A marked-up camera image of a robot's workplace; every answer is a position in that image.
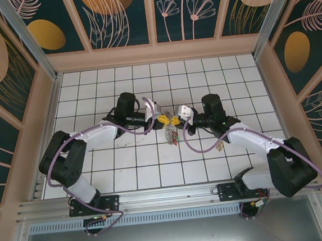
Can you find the plain red key tag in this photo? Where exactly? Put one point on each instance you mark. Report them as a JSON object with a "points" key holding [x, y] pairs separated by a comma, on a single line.
{"points": [[174, 142]]}

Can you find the tan brass key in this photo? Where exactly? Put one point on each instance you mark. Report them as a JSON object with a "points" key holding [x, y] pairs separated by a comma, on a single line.
{"points": [[219, 147]]}

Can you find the aluminium frame post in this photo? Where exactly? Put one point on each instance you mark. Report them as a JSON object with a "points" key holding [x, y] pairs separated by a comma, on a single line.
{"points": [[270, 18], [30, 41]]}

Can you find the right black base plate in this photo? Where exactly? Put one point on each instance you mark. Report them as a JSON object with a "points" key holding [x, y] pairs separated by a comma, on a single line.
{"points": [[226, 192]]}

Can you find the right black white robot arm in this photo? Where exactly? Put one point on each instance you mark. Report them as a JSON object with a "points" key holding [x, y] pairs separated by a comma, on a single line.
{"points": [[250, 139]]}

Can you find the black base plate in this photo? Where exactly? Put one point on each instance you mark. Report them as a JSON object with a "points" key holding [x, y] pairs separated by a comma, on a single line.
{"points": [[226, 192], [111, 202]]}

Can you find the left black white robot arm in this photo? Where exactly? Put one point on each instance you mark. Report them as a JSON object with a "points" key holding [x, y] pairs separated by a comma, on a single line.
{"points": [[63, 160]]}

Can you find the silver metal keyring disc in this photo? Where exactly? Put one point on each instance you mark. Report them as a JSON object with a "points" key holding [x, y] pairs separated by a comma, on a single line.
{"points": [[170, 135]]}

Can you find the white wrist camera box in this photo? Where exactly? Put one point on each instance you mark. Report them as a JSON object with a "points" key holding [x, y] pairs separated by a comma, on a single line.
{"points": [[185, 111], [153, 110]]}

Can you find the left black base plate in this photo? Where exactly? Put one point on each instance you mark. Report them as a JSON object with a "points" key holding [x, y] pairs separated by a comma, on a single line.
{"points": [[111, 202]]}

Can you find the grey metal sheet panel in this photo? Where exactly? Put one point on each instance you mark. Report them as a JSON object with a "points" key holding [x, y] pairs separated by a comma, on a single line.
{"points": [[171, 238]]}

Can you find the aluminium mounting rail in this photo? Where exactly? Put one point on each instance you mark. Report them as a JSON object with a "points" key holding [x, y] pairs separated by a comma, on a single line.
{"points": [[167, 196]]}

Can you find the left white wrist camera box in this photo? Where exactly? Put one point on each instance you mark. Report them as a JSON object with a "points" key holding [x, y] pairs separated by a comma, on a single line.
{"points": [[153, 110]]}

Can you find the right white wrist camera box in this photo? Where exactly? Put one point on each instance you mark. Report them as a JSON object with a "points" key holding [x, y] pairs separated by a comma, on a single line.
{"points": [[185, 111]]}

